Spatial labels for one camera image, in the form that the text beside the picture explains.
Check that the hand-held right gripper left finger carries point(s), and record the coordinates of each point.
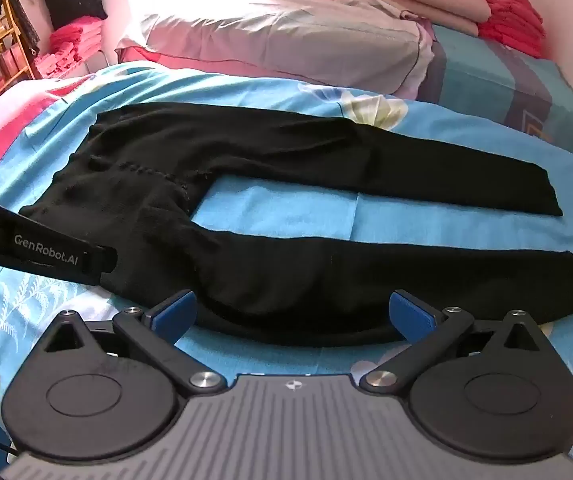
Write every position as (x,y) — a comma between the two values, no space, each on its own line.
(176,314)

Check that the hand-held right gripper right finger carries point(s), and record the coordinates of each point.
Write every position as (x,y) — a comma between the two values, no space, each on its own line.
(410,317)

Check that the black pants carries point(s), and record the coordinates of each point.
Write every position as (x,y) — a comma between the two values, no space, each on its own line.
(266,160)

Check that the blue floral bed sheet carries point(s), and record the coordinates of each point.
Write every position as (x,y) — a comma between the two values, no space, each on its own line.
(291,210)

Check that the stack of red clothes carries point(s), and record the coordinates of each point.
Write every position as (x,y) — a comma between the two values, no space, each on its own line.
(71,45)

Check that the teal striped pillow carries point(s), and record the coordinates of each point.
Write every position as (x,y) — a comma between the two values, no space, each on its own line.
(491,85)

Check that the grey pillow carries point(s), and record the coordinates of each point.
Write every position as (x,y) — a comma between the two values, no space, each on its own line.
(276,40)

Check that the folded red cloth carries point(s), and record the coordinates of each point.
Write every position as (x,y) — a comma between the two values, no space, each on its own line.
(511,20)

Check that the folded pink blanket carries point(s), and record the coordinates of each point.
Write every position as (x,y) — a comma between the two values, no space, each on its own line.
(431,0)

